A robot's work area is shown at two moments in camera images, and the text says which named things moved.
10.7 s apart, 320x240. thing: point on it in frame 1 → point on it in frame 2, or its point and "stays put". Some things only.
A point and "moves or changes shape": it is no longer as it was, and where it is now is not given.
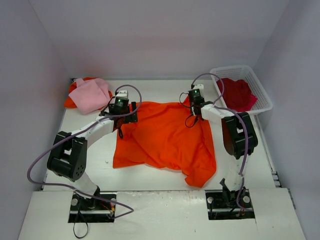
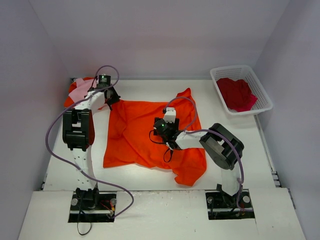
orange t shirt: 167,135 moves or changes shape
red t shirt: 237,95 stays put
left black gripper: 133,113 → 111,97
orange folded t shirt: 68,102 stays put
